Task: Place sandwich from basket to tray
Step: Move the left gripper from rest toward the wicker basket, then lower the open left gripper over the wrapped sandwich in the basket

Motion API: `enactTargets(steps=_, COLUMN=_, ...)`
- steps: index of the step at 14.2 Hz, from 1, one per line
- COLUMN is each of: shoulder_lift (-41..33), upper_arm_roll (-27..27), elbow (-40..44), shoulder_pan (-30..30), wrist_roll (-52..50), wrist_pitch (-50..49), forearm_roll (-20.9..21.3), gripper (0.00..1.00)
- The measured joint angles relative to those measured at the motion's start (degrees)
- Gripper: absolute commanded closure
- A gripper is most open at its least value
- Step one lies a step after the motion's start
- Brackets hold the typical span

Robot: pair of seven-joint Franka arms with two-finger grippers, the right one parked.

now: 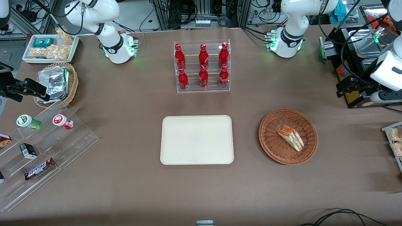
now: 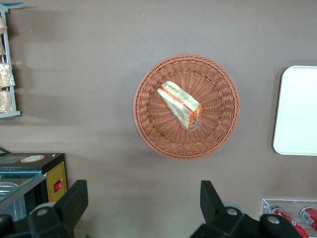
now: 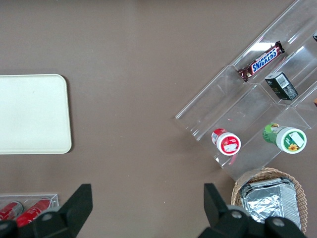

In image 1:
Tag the small black carton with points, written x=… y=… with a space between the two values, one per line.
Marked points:
x=28 y=150

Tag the red lid yogurt bottle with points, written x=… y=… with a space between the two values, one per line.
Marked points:
x=62 y=121

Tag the clear acrylic stepped display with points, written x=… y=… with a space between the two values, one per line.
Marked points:
x=72 y=141

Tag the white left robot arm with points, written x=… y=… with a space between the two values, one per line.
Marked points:
x=292 y=22

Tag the white rectangular snack tray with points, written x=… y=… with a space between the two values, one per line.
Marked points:
x=29 y=50

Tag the metal tray with snacks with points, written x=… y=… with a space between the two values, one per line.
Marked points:
x=389 y=127

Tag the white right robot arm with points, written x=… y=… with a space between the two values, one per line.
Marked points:
x=108 y=40

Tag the red emergency stop button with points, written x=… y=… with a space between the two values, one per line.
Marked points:
x=342 y=71

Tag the steel warmer pan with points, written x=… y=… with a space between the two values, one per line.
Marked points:
x=366 y=64
x=361 y=42

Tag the silver metal cylinder fixture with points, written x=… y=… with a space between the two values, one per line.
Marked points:
x=328 y=48

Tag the cream plastic tray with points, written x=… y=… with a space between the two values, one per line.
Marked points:
x=197 y=139

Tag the black food warmer cabinet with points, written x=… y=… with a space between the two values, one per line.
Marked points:
x=348 y=47

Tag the white power strip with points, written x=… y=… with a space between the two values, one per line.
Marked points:
x=202 y=22

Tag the clear wrapped pastry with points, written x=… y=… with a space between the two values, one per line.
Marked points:
x=398 y=149
x=395 y=135

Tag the aluminium frame rack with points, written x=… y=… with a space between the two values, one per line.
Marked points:
x=238 y=12

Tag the silver foil container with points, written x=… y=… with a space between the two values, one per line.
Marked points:
x=56 y=82

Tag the green lid yogurt bottle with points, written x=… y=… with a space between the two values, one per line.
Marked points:
x=28 y=121

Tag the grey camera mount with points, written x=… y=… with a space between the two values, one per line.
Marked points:
x=204 y=223

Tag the tan wicker basket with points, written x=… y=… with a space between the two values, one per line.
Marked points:
x=73 y=83

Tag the triangle sandwich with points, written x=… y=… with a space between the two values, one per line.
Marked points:
x=291 y=138

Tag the Snickers chocolate bar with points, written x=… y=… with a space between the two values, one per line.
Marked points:
x=39 y=169

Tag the brown chocolate cookie box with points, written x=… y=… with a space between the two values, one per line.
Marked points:
x=4 y=142

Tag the clear acrylic bottle rack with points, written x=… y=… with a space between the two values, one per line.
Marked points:
x=213 y=89

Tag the brown wicker round basket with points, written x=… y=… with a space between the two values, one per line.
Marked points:
x=273 y=138

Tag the red cola bottle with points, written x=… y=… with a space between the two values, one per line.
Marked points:
x=203 y=78
x=223 y=56
x=179 y=56
x=203 y=56
x=183 y=81
x=223 y=78

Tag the clear peanut snack bag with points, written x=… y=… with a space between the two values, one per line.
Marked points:
x=58 y=52
x=65 y=36
x=37 y=52

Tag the teal snack packet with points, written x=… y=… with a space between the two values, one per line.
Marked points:
x=43 y=42

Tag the teal box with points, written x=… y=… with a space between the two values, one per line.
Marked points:
x=343 y=9

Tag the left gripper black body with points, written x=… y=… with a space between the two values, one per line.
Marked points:
x=360 y=84

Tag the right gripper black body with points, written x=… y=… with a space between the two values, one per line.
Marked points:
x=7 y=89

